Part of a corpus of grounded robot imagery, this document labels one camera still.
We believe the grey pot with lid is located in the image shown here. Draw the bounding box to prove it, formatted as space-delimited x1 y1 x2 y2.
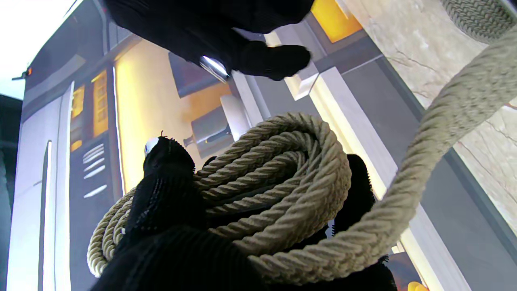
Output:
184 106 235 159

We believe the dark range hood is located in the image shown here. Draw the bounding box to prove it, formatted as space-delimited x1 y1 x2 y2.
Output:
169 52 233 98

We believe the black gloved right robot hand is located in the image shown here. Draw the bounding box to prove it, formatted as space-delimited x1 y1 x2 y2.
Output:
103 0 313 81

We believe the beige woven belt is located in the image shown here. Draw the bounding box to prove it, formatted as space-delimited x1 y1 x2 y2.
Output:
87 24 517 285
440 0 517 44

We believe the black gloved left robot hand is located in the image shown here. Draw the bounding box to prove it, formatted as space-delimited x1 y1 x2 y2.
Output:
91 137 398 291

